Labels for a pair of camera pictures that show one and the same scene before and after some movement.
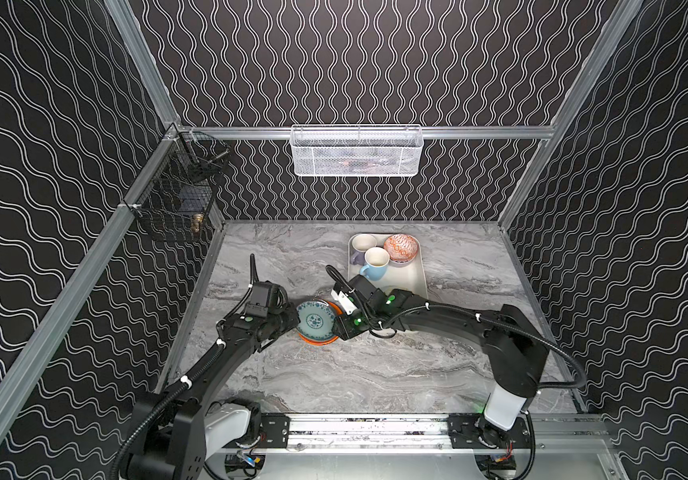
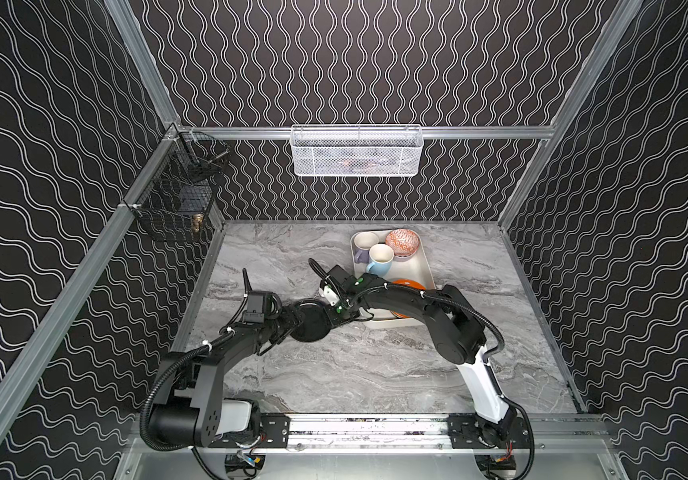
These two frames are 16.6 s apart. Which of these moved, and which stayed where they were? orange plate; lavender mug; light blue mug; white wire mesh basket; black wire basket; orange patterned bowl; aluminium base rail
Moved: lavender mug; orange plate; orange patterned bowl
Stayed: white wire mesh basket; light blue mug; black wire basket; aluminium base rail
